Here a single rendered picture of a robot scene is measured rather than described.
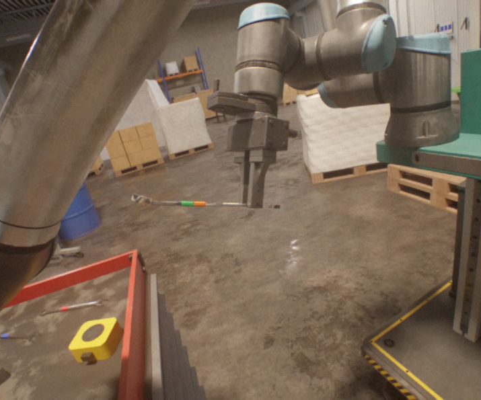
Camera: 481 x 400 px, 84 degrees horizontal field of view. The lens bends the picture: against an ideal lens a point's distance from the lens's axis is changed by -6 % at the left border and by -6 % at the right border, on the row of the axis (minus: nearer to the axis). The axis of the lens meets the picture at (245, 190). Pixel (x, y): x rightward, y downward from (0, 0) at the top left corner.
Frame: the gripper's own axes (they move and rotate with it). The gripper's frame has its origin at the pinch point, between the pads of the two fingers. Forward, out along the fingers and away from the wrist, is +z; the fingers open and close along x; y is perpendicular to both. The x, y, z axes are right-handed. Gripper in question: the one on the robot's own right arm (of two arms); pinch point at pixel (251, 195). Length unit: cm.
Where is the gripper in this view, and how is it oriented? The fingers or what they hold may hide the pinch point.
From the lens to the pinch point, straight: 51.4
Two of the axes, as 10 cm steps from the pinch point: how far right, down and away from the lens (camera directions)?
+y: 8.5, 0.5, 5.3
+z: -0.7, 10.0, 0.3
